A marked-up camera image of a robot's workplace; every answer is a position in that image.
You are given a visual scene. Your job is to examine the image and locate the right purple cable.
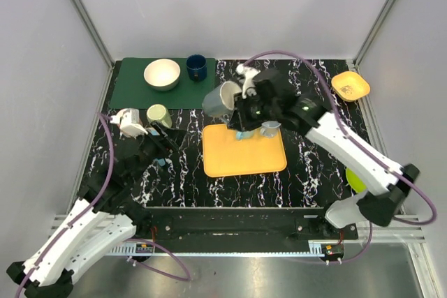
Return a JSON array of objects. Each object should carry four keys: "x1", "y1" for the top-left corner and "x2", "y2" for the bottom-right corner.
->
[{"x1": 240, "y1": 50, "x2": 438, "y2": 265}]

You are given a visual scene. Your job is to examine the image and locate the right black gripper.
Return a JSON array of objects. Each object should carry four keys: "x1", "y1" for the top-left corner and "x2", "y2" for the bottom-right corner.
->
[{"x1": 228, "y1": 89, "x2": 280, "y2": 132}]

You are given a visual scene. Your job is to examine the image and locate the light green mug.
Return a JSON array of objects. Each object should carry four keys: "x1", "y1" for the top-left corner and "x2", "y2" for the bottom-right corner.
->
[{"x1": 146, "y1": 104, "x2": 173, "y2": 128}]

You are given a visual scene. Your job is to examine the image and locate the purple cable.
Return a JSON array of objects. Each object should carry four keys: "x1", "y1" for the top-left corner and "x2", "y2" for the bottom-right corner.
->
[
  {"x1": 240, "y1": 50, "x2": 438, "y2": 265},
  {"x1": 13, "y1": 112, "x2": 193, "y2": 298}
]

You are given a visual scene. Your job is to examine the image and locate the dark green mat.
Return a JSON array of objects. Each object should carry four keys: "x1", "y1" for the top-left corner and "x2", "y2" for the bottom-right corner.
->
[{"x1": 109, "y1": 57, "x2": 217, "y2": 110}]

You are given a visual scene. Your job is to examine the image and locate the lime green plate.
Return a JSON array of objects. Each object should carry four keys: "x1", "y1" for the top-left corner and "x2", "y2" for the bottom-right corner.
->
[{"x1": 345, "y1": 168, "x2": 367, "y2": 193}]

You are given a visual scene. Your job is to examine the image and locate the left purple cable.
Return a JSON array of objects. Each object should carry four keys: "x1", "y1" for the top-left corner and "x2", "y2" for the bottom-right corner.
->
[{"x1": 13, "y1": 112, "x2": 193, "y2": 298}]

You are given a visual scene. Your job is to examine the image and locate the orange square dish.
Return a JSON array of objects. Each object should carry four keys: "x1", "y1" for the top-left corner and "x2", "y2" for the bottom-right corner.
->
[{"x1": 331, "y1": 71, "x2": 370, "y2": 102}]

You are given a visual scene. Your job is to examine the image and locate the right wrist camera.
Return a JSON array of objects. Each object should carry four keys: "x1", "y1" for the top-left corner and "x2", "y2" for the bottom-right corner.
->
[{"x1": 236, "y1": 64, "x2": 260, "y2": 99}]

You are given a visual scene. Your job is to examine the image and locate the beige mug blue inside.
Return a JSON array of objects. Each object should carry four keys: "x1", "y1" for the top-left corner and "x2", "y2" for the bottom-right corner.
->
[{"x1": 149, "y1": 127, "x2": 166, "y2": 167}]

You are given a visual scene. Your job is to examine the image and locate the orange rectangular tray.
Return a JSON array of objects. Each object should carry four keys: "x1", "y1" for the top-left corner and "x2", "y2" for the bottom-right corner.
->
[{"x1": 202, "y1": 124, "x2": 287, "y2": 177}]

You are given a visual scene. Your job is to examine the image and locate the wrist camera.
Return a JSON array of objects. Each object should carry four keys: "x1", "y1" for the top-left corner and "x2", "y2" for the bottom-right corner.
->
[
  {"x1": 110, "y1": 108, "x2": 142, "y2": 128},
  {"x1": 236, "y1": 64, "x2": 260, "y2": 99}
]

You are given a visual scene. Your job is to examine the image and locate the cream bowl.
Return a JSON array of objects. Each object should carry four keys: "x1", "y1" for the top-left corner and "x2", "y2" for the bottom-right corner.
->
[{"x1": 143, "y1": 59, "x2": 181, "y2": 91}]

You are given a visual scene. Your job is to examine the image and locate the dark blue mug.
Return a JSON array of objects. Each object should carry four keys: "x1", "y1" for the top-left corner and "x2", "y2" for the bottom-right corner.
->
[{"x1": 186, "y1": 54, "x2": 207, "y2": 82}]

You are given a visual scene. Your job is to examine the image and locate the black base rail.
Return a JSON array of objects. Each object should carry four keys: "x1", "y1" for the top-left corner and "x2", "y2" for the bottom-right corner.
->
[{"x1": 119, "y1": 206, "x2": 358, "y2": 242}]

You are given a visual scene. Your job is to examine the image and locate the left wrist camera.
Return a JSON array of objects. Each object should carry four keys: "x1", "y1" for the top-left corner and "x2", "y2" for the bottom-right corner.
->
[{"x1": 110, "y1": 108, "x2": 142, "y2": 128}]

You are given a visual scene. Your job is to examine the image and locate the pink mug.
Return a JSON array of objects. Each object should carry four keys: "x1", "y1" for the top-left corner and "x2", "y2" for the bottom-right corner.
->
[{"x1": 119, "y1": 124, "x2": 148, "y2": 138}]

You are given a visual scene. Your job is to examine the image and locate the clear glass mug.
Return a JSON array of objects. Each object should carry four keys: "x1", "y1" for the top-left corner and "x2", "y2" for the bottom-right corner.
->
[{"x1": 202, "y1": 81, "x2": 242, "y2": 118}]

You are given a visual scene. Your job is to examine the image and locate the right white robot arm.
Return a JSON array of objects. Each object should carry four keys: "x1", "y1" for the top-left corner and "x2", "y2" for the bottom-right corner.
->
[{"x1": 228, "y1": 64, "x2": 419, "y2": 240}]

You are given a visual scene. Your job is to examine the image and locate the white footed mug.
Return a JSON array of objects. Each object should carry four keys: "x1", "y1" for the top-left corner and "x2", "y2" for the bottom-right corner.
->
[{"x1": 260, "y1": 121, "x2": 281, "y2": 138}]

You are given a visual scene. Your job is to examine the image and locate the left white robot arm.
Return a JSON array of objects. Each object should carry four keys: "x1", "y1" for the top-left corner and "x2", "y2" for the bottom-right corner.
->
[{"x1": 6, "y1": 122, "x2": 186, "y2": 297}]

